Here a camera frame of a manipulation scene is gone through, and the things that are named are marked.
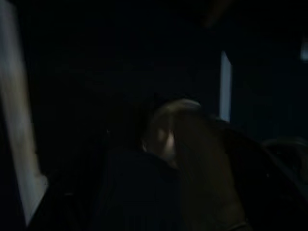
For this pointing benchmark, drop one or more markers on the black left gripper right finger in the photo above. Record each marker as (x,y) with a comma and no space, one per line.
(264,192)

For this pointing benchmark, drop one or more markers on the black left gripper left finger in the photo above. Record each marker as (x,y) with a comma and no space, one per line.
(144,192)

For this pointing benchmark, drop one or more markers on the short white floor strip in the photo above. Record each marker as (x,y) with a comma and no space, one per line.
(19,108)

